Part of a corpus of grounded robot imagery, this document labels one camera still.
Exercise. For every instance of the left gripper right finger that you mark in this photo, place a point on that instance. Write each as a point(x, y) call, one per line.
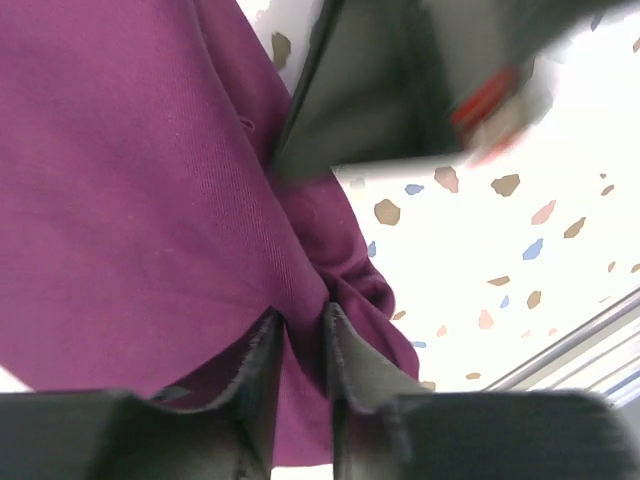
point(386, 425)

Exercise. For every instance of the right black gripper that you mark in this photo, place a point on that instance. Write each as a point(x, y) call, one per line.
point(445, 80)

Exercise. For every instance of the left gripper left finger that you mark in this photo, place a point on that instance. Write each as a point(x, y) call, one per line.
point(114, 434)

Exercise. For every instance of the purple surgical cloth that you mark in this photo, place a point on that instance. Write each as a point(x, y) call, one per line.
point(140, 234)

